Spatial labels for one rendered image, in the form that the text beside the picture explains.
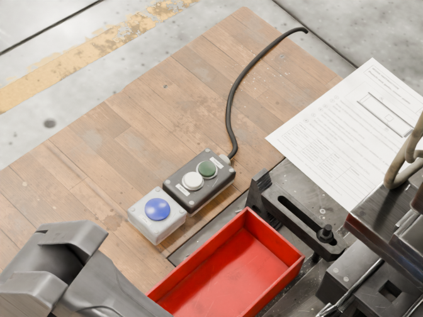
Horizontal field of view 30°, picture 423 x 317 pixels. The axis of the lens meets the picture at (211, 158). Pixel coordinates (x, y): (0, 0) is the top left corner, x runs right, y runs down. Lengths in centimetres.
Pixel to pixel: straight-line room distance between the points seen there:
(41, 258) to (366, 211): 44
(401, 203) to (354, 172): 32
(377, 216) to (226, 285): 29
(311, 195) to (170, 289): 30
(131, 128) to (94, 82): 125
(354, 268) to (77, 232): 53
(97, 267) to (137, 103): 69
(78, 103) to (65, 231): 180
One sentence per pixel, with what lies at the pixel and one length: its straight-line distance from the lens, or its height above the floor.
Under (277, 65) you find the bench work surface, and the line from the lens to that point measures 149.
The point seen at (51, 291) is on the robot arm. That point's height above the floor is 134.
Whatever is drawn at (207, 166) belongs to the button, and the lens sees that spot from 128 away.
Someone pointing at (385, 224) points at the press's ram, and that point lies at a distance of 103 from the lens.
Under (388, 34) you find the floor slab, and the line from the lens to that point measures 293.
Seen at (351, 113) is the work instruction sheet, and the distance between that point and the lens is 144.
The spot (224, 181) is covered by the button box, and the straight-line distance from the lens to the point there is 128.
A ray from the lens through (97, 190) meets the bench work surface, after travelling 129.
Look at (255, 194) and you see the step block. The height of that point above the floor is 96.
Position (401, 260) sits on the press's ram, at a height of 113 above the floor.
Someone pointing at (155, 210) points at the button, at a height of 94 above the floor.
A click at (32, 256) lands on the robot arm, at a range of 80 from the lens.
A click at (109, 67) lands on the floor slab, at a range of 265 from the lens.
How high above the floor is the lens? 199
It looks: 55 degrees down
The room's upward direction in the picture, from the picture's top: 9 degrees clockwise
